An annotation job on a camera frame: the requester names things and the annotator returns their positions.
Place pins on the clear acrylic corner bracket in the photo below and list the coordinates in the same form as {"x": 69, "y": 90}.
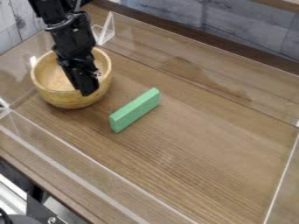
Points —
{"x": 105, "y": 33}

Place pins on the clear acrylic enclosure walls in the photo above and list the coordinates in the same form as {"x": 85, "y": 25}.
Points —
{"x": 211, "y": 158}

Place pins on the green rectangular block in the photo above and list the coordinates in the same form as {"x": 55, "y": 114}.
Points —
{"x": 147, "y": 101}

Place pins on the wooden bowl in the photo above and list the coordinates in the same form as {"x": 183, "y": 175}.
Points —
{"x": 54, "y": 85}

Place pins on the black metal mount bracket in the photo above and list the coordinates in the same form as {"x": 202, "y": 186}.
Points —
{"x": 38, "y": 211}

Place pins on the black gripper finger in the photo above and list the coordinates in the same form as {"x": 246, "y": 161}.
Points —
{"x": 85, "y": 81}

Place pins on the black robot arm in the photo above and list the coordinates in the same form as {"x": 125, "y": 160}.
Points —
{"x": 47, "y": 6}

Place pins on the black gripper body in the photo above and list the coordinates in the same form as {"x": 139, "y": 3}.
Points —
{"x": 74, "y": 41}

